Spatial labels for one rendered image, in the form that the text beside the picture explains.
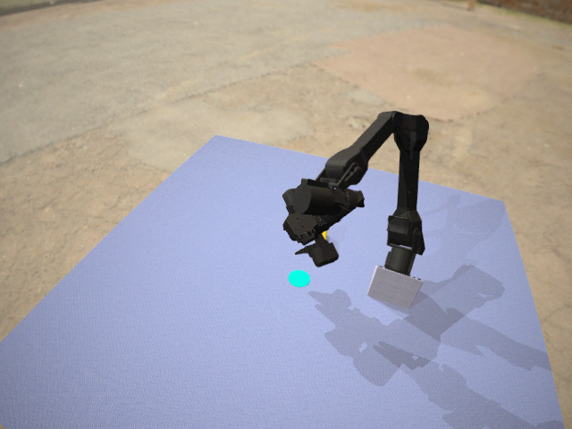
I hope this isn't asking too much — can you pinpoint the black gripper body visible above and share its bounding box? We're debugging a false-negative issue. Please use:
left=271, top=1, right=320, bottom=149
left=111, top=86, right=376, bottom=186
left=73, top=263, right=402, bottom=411
left=282, top=188, right=339, bottom=268

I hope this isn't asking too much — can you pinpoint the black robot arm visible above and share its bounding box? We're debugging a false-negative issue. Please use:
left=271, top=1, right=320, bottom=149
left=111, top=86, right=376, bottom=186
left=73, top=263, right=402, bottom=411
left=282, top=111, right=429, bottom=276

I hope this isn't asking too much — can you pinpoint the cyan flat circle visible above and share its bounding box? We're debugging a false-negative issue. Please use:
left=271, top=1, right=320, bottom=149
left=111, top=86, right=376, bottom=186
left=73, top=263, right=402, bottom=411
left=289, top=271, right=310, bottom=287

